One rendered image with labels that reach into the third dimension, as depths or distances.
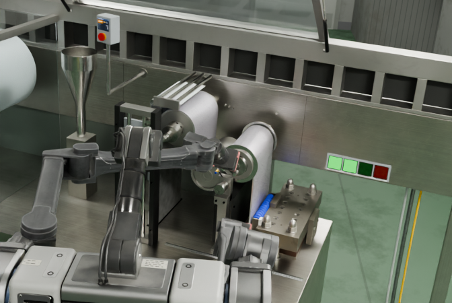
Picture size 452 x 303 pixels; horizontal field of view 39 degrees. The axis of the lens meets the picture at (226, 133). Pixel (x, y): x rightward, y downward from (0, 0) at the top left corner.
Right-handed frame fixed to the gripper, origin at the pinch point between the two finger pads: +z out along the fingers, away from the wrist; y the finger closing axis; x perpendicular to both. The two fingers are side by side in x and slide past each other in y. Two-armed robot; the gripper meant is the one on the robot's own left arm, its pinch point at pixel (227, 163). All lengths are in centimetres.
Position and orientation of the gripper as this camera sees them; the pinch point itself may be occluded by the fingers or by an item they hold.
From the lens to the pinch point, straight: 219.0
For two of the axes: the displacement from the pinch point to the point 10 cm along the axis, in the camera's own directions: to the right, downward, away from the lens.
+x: 2.6, -9.3, 2.6
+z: 2.3, 3.2, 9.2
